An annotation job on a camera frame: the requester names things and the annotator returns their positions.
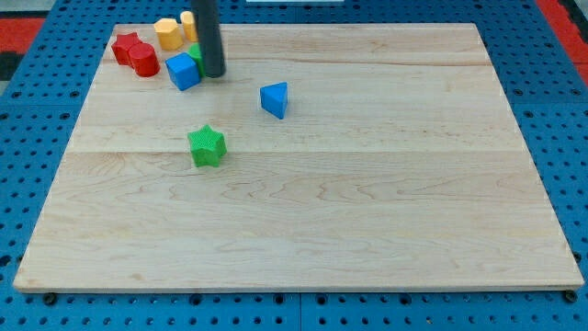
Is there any blue triangle block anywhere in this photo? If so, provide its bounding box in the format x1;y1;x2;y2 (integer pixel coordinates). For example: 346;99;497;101
260;82;288;120

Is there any blue cube block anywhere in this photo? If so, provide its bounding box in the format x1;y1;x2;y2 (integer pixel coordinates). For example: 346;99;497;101
165;52;201;91

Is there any green star block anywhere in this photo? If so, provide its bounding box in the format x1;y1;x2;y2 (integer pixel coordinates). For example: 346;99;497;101
187;124;227;167

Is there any wooden board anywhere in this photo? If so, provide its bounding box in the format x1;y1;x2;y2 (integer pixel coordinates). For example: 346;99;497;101
14;23;583;293

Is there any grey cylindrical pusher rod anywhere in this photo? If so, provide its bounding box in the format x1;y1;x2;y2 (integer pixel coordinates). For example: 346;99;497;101
190;0;226;78

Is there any green block behind rod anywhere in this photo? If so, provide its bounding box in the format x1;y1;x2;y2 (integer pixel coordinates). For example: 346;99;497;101
187;42;205;77

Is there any yellow hexagon block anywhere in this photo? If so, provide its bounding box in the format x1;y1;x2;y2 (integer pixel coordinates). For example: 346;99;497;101
153;18;184;51

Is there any yellow cylinder block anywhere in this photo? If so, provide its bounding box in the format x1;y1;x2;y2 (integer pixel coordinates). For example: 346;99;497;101
180;11;198;42

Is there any red cylinder block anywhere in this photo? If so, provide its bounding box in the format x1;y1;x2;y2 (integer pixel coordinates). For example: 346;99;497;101
129;43;160;77

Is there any red star block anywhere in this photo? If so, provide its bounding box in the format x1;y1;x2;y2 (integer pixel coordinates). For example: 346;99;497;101
111;32;141;66

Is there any black board foot left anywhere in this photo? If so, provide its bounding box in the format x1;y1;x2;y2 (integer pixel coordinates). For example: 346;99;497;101
42;292;58;306

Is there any black board foot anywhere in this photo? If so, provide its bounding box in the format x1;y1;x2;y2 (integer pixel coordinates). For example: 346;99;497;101
562;290;578;303
42;292;58;306

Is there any black board foot right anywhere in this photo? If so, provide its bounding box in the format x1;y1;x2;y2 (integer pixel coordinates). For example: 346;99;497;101
562;290;578;303

